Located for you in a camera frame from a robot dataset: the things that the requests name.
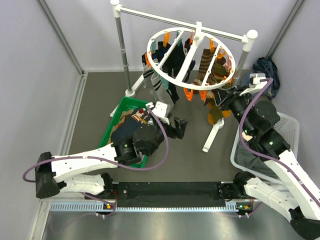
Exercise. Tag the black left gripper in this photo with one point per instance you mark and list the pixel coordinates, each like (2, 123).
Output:
(178, 131)

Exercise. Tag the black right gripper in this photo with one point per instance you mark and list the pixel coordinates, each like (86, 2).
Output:
(220, 95)

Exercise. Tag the olive green striped sock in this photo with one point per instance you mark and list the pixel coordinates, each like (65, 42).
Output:
(218, 73)

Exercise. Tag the navy santa pattern sock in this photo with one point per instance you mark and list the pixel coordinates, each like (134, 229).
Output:
(131, 122)

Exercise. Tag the brown striped sock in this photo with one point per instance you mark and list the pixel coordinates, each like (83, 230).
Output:
(205, 61)

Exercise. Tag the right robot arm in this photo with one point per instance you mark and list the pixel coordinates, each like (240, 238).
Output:
(300, 204)

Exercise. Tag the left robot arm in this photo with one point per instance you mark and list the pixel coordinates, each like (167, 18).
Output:
(69, 173)

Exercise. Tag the white round sock hanger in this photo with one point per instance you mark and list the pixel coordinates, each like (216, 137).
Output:
(198, 32)

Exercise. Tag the dark navy hanging socks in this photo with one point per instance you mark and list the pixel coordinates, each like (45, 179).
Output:
(173, 64)

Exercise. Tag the green plastic bin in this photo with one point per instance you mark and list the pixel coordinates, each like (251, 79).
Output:
(125, 107)

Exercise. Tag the blue clothes pile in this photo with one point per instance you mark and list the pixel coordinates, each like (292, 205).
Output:
(266, 66)

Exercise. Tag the grey striped sock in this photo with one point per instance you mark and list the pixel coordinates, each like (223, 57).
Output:
(154, 84)

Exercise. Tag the white drying rack stand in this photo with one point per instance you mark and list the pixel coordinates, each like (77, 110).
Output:
(117, 9)

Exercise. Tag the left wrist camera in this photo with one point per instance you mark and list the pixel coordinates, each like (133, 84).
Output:
(159, 109)

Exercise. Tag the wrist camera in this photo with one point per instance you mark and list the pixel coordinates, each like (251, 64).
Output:
(159, 109)
(253, 83)

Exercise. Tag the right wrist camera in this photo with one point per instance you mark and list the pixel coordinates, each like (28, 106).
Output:
(253, 83)

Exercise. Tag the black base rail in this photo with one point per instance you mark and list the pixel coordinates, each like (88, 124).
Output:
(170, 194)

